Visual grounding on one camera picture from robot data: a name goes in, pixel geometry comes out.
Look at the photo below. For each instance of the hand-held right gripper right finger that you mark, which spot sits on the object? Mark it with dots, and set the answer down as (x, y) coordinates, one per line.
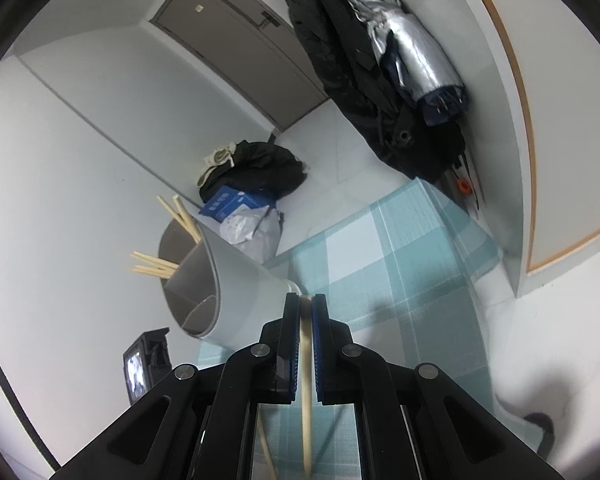
(320, 350)

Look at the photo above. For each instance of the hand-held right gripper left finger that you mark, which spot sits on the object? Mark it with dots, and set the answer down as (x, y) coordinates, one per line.
(293, 350)

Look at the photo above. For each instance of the white oval utensil holder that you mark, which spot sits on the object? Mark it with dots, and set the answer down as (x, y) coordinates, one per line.
(240, 280)

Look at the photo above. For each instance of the chopstick pair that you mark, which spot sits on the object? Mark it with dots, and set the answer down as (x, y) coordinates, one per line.
(157, 260)

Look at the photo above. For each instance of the grey plastic parcel bag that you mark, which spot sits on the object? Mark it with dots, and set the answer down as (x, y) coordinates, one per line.
(267, 240)

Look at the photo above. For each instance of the teal checked tablecloth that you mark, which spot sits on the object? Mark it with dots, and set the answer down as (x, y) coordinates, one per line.
(405, 260)

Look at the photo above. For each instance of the white plastic parcel bag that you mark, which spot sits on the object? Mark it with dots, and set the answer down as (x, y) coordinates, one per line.
(240, 227)

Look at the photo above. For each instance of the blue cardboard carton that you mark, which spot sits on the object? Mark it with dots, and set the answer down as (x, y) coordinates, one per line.
(230, 202)

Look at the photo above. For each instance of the beige cloth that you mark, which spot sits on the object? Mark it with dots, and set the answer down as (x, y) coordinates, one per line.
(217, 157)

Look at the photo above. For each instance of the small orange object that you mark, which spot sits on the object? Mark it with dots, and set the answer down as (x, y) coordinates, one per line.
(464, 186)

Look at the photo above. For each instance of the black hanging backpack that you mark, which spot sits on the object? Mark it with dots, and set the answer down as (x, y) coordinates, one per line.
(340, 70)

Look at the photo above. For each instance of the grey entrance door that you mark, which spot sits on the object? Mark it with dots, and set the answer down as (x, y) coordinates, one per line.
(240, 55)

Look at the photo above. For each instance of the silver folded umbrella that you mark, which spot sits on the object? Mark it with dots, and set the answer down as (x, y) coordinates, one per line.
(415, 50)

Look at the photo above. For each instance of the wood framed white panel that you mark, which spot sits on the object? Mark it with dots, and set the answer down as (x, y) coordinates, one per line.
(570, 135)

